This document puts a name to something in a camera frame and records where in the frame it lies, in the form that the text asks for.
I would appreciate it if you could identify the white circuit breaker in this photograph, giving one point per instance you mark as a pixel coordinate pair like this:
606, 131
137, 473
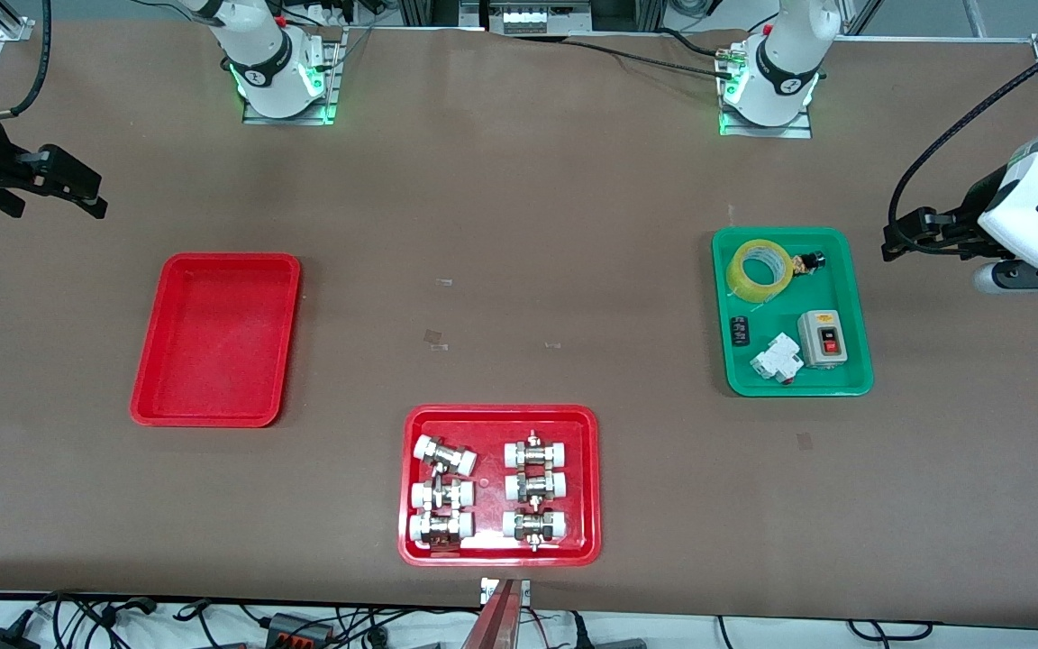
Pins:
776, 359

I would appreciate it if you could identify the white terminal strip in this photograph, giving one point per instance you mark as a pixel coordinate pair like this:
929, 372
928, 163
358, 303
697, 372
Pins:
537, 16

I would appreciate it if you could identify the red metal profile bar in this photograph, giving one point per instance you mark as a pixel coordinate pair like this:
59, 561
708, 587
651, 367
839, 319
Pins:
494, 622

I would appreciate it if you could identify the white metal pipe fitting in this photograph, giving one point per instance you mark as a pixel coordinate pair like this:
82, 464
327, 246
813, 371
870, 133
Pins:
441, 495
445, 455
534, 525
440, 527
536, 452
535, 487

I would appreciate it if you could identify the empty red plastic tray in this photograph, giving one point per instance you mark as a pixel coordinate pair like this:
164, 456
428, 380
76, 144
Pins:
217, 342

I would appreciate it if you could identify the red tray holding fittings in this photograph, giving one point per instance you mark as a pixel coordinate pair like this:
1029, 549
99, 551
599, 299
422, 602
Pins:
487, 487

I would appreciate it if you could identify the black orange power adapter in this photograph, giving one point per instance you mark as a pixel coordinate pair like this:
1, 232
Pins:
298, 628

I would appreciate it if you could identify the yellow tape roll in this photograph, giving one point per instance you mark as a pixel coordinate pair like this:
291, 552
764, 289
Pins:
740, 281

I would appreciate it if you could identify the small black terminal block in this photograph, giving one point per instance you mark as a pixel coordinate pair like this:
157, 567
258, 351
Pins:
739, 330

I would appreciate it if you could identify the small black gold connector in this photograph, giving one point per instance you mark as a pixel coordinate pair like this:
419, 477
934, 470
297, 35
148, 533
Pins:
807, 263

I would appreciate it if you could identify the grey push-button switch box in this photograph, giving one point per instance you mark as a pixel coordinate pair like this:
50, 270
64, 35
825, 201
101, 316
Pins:
821, 341

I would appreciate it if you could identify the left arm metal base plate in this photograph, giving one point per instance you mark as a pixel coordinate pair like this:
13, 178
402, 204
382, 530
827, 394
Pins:
798, 129

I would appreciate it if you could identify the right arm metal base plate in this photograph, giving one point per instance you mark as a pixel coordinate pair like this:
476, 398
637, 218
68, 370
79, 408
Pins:
332, 81

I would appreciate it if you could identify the green plastic tray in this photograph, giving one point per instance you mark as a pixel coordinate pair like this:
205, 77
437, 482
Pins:
830, 288

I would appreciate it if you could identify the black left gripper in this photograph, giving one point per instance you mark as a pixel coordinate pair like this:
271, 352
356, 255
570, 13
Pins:
971, 208

